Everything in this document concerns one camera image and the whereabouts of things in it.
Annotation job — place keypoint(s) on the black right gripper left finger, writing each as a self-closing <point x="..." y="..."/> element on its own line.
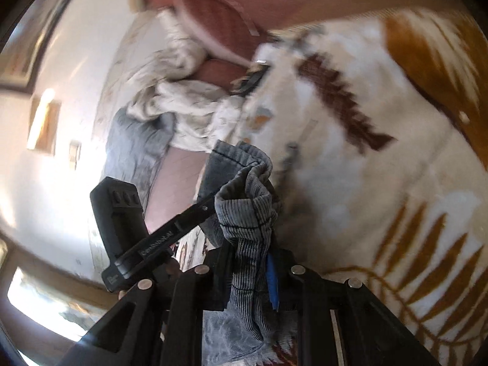
<point x="161" y="324"/>

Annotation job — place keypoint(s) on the grey quilted pillow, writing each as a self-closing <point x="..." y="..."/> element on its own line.
<point x="136" y="149"/>

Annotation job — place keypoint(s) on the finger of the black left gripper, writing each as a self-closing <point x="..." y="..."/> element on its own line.
<point x="185" y="221"/>

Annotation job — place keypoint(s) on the cream leaf pattern blanket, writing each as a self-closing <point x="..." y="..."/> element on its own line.
<point x="431" y="270"/>

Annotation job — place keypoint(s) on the black remote on bed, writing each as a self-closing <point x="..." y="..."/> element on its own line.
<point x="246" y="84"/>

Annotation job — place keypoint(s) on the beige wall switch plate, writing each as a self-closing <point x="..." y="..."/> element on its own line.
<point x="74" y="153"/>

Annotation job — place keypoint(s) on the pink maroon bed sheet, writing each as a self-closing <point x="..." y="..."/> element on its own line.
<point x="236" y="15"/>

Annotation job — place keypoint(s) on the blue denim jeans pant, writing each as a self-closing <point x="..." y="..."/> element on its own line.
<point x="246" y="208"/>

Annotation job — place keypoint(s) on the crumpled white printed cloth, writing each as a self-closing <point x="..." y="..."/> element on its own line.
<point x="204" y="113"/>

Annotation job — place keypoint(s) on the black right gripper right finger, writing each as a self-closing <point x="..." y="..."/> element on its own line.
<point x="341" y="323"/>

